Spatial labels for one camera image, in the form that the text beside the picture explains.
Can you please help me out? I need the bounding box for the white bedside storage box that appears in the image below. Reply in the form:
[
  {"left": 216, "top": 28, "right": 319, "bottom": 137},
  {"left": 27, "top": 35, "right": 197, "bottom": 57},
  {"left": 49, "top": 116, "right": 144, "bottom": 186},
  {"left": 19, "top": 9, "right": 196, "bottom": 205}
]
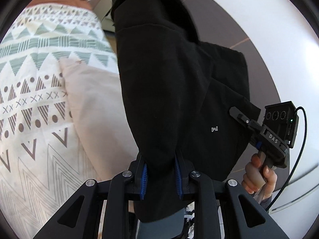
[{"left": 94, "top": 0, "right": 115, "bottom": 32}]

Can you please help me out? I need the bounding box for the patterned white bed quilt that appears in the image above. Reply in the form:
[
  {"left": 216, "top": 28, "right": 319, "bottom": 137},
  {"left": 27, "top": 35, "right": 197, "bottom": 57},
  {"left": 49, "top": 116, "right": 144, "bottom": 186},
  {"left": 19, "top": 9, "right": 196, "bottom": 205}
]
[{"left": 1, "top": 0, "right": 119, "bottom": 238}]

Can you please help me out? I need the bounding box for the beige pillow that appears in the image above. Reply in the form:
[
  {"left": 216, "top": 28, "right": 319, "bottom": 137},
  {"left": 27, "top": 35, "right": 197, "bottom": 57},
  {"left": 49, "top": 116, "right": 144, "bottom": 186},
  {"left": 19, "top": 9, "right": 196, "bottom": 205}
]
[{"left": 59, "top": 58, "right": 138, "bottom": 180}]

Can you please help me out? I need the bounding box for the person right hand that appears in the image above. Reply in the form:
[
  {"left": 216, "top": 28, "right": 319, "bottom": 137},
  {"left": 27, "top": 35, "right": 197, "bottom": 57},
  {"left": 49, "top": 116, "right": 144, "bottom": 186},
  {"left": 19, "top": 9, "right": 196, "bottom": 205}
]
[{"left": 242, "top": 154, "right": 277, "bottom": 200}]

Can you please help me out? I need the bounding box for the black camera cable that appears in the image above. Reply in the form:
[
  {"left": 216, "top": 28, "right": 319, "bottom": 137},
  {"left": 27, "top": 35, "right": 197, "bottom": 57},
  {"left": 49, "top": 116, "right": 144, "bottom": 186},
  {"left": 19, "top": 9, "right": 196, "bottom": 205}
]
[{"left": 266, "top": 106, "right": 308, "bottom": 213}]

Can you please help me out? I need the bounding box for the black large garment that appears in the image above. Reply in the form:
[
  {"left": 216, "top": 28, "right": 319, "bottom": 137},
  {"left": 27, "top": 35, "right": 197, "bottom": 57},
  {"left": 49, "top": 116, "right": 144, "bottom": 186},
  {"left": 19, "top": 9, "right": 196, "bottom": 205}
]
[{"left": 111, "top": 0, "right": 260, "bottom": 223}]

